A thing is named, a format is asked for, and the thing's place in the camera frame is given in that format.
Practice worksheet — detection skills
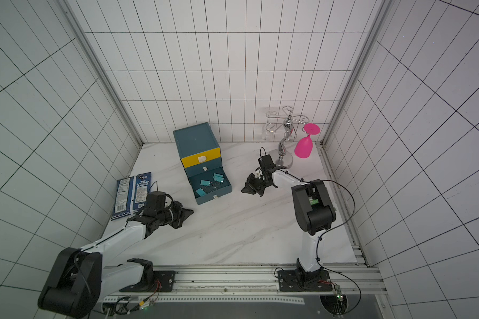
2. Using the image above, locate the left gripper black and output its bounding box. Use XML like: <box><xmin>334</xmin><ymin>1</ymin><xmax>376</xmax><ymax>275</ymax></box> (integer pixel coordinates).
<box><xmin>157</xmin><ymin>201</ymin><xmax>194</xmax><ymax>229</ymax></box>

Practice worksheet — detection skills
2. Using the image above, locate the teal bottom drawer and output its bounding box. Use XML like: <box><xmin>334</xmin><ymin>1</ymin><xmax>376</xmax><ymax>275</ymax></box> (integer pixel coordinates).
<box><xmin>188</xmin><ymin>167</ymin><xmax>232</xmax><ymax>205</ymax></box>

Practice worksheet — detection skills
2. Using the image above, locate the teal drawer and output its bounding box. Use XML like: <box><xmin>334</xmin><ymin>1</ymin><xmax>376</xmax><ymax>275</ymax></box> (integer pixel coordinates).
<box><xmin>188</xmin><ymin>167</ymin><xmax>232</xmax><ymax>205</ymax></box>
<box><xmin>185</xmin><ymin>158</ymin><xmax>222</xmax><ymax>177</ymax></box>

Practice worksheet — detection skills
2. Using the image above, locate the yellow top drawer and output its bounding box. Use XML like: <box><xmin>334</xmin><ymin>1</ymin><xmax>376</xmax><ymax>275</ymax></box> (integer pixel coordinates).
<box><xmin>181</xmin><ymin>148</ymin><xmax>221</xmax><ymax>168</ymax></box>

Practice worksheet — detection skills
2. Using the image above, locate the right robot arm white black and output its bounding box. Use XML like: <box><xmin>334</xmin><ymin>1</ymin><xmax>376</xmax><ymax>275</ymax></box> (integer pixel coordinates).
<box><xmin>242</xmin><ymin>154</ymin><xmax>337</xmax><ymax>292</ymax></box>

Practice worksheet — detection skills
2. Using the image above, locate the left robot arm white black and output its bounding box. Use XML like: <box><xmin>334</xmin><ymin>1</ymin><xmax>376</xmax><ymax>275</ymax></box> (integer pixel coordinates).
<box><xmin>37</xmin><ymin>191</ymin><xmax>194</xmax><ymax>318</ymax></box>

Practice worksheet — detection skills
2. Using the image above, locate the teal drawer cabinet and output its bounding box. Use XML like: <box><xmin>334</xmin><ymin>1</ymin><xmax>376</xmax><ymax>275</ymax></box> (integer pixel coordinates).
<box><xmin>172</xmin><ymin>122</ymin><xmax>224</xmax><ymax>178</ymax></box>

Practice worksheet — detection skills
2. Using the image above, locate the clear glass on rack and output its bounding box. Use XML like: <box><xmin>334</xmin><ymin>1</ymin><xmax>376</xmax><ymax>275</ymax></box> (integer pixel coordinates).
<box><xmin>262</xmin><ymin>110</ymin><xmax>281</xmax><ymax>142</ymax></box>

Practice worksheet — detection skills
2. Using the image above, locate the magenta plastic wine glass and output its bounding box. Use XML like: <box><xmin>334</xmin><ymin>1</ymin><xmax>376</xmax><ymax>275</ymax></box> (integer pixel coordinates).
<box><xmin>294</xmin><ymin>123</ymin><xmax>321</xmax><ymax>159</ymax></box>

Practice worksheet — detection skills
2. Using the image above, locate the silver glass rack stand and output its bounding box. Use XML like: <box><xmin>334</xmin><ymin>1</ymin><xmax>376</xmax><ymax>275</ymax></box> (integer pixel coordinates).
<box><xmin>269</xmin><ymin>106</ymin><xmax>309</xmax><ymax>169</ymax></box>

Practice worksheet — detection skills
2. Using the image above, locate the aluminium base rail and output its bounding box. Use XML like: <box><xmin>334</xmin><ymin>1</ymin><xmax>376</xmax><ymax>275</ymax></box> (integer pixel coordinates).
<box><xmin>103</xmin><ymin>264</ymin><xmax>387</xmax><ymax>307</ymax></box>

